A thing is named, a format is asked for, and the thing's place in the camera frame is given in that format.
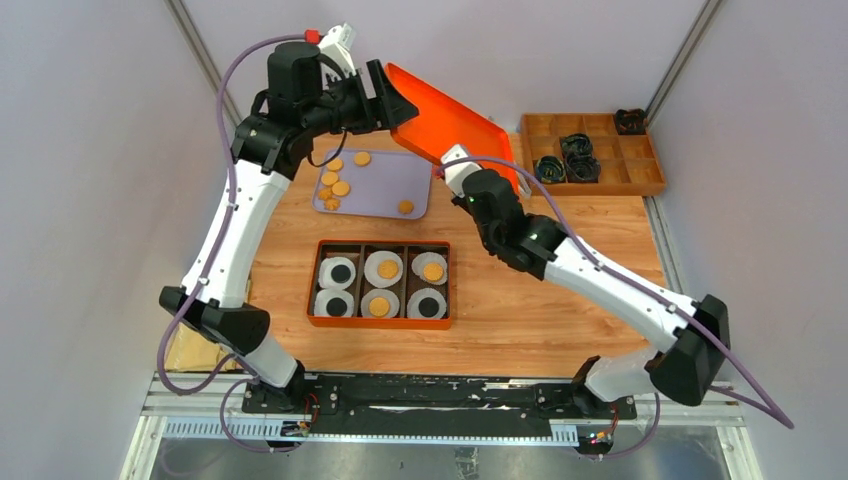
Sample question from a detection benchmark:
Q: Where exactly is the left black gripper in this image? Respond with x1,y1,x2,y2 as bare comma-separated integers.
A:
300,58,415,138

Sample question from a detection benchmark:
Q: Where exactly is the orange box lid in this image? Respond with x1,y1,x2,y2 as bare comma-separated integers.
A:
384,63,520,194

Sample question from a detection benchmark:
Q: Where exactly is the round yellow biscuit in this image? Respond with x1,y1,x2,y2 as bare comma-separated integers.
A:
321,171,339,187
331,181,351,197
353,151,371,167
368,297,392,318
325,158,345,173

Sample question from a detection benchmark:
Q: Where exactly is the lavender cookie tray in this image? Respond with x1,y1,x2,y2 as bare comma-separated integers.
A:
311,148,433,220

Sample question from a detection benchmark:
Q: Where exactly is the round yellow biscuit cup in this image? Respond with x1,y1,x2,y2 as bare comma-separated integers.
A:
422,262,445,284

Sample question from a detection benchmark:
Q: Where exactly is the round yellow biscuit boxed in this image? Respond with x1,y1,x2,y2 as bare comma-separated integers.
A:
377,259,400,280

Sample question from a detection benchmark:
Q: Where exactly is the black sandwich cookie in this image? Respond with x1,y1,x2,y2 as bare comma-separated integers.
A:
418,297,441,318
330,263,354,288
325,297,349,317

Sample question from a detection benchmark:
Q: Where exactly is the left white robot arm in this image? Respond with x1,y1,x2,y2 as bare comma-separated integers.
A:
159,24,419,413

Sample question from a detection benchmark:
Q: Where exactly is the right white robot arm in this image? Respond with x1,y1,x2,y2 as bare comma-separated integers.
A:
437,145,730,418

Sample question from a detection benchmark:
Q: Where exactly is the rolled dark fabric left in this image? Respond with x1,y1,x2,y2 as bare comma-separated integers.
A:
534,155,567,184

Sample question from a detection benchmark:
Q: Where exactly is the rolled dark fabric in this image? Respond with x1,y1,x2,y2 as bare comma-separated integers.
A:
559,133,593,158
534,155,567,184
565,155,601,184

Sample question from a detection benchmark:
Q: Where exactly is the swirl butter cookie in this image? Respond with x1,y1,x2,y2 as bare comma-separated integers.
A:
397,200,415,215

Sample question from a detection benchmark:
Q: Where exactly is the white paper cup back-right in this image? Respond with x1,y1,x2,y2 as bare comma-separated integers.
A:
411,252,449,285

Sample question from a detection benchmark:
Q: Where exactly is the rolled dark fabric right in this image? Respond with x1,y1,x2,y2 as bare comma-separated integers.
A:
565,155,601,184

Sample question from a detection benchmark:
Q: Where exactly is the rolled dark fabric top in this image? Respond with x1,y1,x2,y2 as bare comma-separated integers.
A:
559,133,593,158

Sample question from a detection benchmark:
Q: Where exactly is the flower butter cookie lower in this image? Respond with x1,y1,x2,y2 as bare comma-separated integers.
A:
323,198,341,211

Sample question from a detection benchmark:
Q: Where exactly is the white paper cup back-middle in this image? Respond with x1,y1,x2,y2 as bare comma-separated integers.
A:
363,250,403,289

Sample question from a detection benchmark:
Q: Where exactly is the white paper cup front-right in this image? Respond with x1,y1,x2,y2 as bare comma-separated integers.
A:
406,288,447,320

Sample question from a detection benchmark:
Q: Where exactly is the white paper cup front-middle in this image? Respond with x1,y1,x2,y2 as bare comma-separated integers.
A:
360,289,400,319

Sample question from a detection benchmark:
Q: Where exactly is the wooden compartment organizer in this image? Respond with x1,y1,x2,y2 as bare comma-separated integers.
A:
519,113,667,197

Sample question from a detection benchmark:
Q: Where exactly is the orange compartment box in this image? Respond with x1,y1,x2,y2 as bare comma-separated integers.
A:
306,240,453,330

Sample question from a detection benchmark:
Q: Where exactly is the black object in corner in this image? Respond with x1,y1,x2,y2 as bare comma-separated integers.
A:
613,108,648,136

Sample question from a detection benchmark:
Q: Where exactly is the white paper cup back-left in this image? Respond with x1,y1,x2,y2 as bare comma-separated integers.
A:
318,256,356,290

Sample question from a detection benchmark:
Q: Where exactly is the white paper cup front-left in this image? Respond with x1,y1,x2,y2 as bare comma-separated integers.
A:
313,288,354,317

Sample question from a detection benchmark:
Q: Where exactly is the yellow cloth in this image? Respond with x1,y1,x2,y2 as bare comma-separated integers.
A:
164,323,228,373

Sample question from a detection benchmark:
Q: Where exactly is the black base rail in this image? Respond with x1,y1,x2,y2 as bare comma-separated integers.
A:
241,372,637,441

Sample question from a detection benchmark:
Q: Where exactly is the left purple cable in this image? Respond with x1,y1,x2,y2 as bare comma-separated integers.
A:
156,33,313,454

